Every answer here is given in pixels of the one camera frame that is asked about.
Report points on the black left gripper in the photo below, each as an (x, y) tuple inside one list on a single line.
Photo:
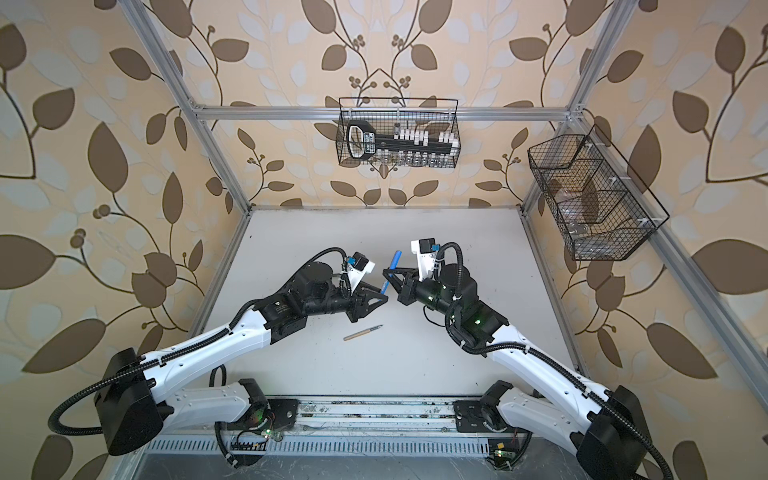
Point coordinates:
[(359, 302)]

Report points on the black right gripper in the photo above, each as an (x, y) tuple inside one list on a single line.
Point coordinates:
[(406, 289)]

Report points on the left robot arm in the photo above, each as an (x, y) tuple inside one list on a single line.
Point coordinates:
[(151, 392)]

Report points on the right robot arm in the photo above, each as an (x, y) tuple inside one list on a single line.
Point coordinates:
[(604, 429)]

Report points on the beige pen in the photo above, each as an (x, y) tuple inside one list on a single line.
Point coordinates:
[(362, 333)]

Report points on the black tool in basket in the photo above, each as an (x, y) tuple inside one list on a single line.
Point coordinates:
[(364, 142)]

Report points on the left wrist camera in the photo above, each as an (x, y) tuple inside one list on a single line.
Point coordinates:
[(357, 267)]

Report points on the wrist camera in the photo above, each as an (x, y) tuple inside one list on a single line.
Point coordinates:
[(425, 251), (357, 267)]

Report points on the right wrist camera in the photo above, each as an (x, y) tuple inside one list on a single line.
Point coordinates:
[(425, 251)]

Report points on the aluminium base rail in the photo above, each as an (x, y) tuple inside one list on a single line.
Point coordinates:
[(377, 415)]

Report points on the rear wire basket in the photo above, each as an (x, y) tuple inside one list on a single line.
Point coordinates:
[(431, 113)]

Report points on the side wire basket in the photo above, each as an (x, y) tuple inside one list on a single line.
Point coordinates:
[(601, 205)]

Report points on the aluminium frame post left rear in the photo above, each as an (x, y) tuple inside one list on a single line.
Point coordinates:
[(139, 19)]

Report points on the aluminium frame post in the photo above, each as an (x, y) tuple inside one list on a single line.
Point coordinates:
[(139, 19), (567, 118)]

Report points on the aluminium frame post right rear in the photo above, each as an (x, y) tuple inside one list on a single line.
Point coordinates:
[(567, 118)]

